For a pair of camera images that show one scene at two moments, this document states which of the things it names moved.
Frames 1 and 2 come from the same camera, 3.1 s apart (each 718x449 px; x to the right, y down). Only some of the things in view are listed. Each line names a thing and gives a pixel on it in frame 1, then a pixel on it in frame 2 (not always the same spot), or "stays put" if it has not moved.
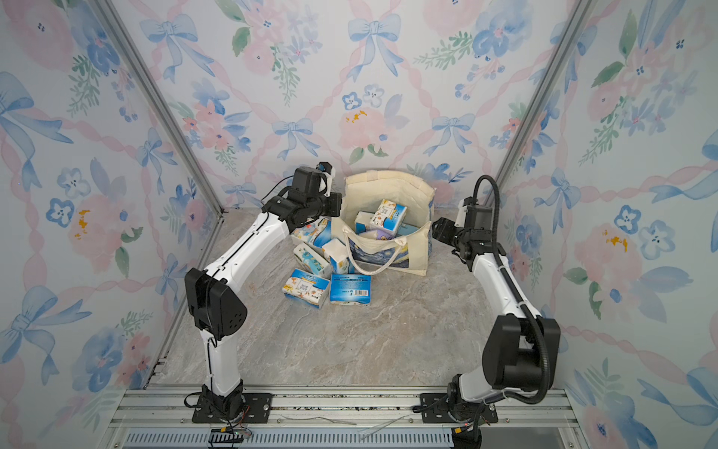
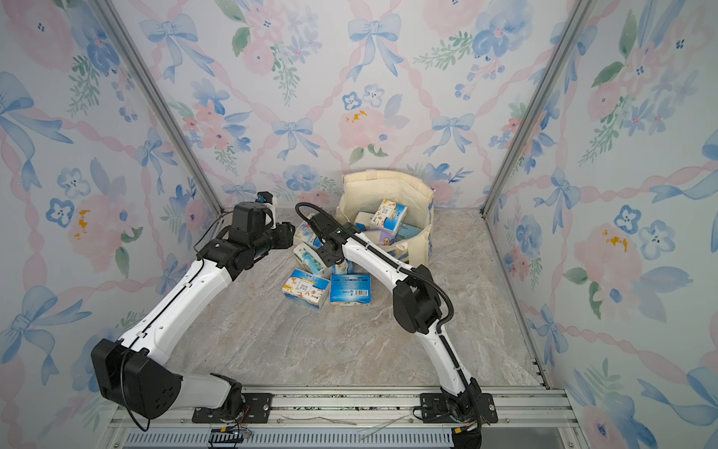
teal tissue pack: [314, 262] stays put
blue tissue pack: [351, 289] stays put
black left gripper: [337, 201] -> [287, 235]
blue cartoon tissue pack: [388, 217] stays put
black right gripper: [444, 231] -> [326, 256]
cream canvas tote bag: [366, 253] stays put
